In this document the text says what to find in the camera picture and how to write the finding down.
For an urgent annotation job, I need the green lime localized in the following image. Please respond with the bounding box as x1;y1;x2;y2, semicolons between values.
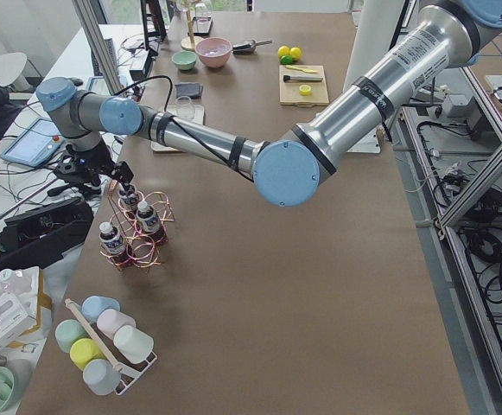
289;47;302;61

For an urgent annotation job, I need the mint green bowl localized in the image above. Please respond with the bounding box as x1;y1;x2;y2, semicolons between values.
171;50;197;71

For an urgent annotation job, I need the bamboo cutting board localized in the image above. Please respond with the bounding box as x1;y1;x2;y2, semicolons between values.
279;65;330;106

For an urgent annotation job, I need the pink bowl of ice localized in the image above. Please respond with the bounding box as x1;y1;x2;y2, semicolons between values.
195;37;232;69

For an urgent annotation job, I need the steel ice scoop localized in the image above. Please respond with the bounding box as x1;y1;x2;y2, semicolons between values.
232;39;273;54

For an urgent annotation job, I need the wooden glass tree stand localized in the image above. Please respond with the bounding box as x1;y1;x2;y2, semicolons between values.
175;1;213;51

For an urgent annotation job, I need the tea bottle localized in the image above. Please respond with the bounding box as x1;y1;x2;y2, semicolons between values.
99;221;130;264
136;201;168;245
118;184;141;220

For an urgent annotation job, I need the yellow cup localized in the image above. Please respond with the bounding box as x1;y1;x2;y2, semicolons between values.
69;338;105;371

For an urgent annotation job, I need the upper whole lemon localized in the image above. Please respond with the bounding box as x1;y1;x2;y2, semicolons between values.
277;45;290;59

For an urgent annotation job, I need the white wire cup rack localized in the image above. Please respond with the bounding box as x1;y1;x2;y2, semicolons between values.
65;298;158;396

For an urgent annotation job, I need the yellow plastic knife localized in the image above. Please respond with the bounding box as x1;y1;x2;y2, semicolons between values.
285;65;318;73

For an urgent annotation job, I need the green cup in rack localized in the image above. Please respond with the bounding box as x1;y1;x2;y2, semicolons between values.
54;319;89;354

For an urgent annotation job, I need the blue cup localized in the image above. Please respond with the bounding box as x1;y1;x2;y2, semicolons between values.
81;295;120;322

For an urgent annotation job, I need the teach pendant tablet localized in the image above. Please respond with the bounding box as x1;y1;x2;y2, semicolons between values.
0;118;64;167

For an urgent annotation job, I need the pale green cup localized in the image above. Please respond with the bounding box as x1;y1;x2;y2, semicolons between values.
113;325;154;364

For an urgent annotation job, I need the clear wine glass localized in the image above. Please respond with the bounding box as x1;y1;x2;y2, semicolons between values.
175;96;195;120

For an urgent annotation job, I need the half lemon slice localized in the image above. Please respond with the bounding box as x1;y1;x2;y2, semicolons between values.
299;85;312;96

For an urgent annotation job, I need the grey folded cloth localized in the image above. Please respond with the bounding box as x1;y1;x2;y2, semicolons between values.
175;82;204;99

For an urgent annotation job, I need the copper wire bottle basket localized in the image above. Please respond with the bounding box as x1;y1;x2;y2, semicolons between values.
100;180;175;270

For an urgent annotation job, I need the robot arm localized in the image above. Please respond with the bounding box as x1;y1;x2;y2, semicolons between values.
36;1;502;207

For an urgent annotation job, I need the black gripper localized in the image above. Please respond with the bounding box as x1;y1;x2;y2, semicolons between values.
54;144;134;190

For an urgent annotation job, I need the steel muddler black tip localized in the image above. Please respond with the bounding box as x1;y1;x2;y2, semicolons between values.
283;74;323;83

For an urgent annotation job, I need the pink cup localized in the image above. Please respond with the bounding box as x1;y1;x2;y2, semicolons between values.
97;309;137;340

